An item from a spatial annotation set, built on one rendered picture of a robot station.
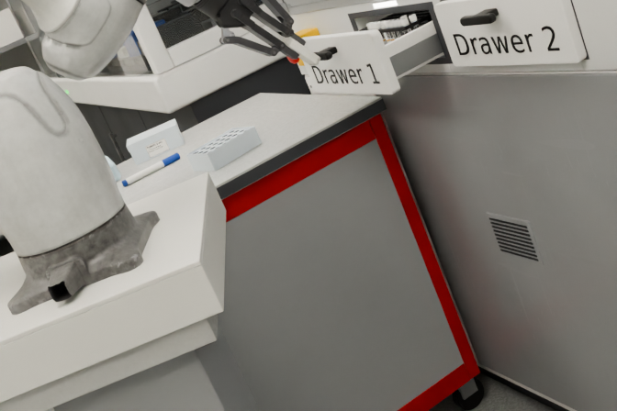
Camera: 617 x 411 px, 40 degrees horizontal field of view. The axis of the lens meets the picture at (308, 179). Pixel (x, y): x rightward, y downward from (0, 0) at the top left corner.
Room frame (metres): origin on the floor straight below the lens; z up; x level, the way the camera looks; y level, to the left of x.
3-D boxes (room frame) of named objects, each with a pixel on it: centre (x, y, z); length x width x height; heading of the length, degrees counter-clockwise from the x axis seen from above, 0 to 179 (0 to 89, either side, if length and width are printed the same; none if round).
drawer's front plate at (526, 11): (1.24, -0.36, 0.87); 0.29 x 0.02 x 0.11; 21
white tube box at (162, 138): (1.99, 0.30, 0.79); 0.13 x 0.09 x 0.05; 95
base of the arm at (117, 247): (1.07, 0.32, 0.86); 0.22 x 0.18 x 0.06; 175
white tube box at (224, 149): (1.66, 0.13, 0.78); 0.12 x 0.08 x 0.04; 123
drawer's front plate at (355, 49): (1.49, -0.14, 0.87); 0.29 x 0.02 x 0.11; 21
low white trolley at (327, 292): (1.81, 0.18, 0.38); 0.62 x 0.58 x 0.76; 21
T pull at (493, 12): (1.23, -0.33, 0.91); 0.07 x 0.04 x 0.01; 21
